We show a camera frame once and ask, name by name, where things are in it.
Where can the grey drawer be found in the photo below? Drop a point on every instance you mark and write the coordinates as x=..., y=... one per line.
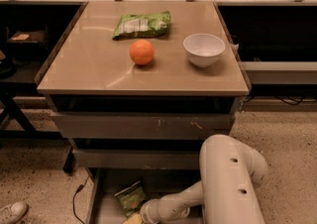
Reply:
x=141, y=126
x=137, y=159

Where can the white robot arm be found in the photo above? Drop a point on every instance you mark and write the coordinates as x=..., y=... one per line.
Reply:
x=229, y=173

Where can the grey drawer cabinet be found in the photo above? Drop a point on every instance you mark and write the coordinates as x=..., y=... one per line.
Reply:
x=91, y=72

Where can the white sneaker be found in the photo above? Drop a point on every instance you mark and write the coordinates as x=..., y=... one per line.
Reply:
x=12, y=213

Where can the black table frame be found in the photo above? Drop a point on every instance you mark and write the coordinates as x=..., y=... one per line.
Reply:
x=12, y=109

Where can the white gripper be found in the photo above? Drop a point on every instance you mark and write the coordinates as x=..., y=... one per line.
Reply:
x=148, y=210

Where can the green jalapeno chip bag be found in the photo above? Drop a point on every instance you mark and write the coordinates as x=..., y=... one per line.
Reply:
x=132, y=198

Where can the orange fruit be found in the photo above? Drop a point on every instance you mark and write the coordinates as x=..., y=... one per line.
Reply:
x=141, y=52

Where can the top grey drawer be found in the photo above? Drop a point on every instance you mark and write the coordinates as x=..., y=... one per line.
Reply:
x=141, y=126

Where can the open bottom drawer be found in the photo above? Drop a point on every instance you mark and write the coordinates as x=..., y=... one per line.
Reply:
x=105, y=208

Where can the middle grey drawer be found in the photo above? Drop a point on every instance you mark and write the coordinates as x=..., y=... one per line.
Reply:
x=137, y=159

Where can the white bowl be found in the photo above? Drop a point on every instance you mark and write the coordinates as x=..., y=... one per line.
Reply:
x=203, y=50

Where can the green chip bag on counter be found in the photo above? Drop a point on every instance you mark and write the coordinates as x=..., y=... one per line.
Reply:
x=143, y=25

